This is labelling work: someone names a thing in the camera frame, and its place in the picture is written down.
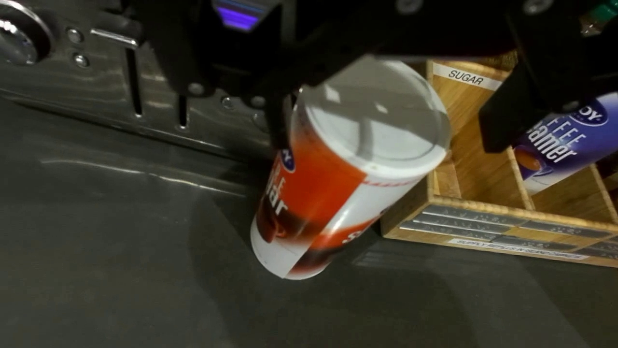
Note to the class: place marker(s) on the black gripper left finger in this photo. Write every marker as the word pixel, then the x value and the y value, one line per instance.
pixel 176 46

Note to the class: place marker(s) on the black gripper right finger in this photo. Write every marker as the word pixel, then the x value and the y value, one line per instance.
pixel 533 90

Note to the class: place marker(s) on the white red sugar container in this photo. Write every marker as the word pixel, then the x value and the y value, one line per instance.
pixel 334 181

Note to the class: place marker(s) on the white blue creamer container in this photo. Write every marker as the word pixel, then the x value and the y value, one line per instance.
pixel 566 143

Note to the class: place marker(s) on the wooden condiment box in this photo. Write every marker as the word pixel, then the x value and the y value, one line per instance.
pixel 502 214

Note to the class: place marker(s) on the silver four-slot toaster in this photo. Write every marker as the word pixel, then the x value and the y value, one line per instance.
pixel 64 90

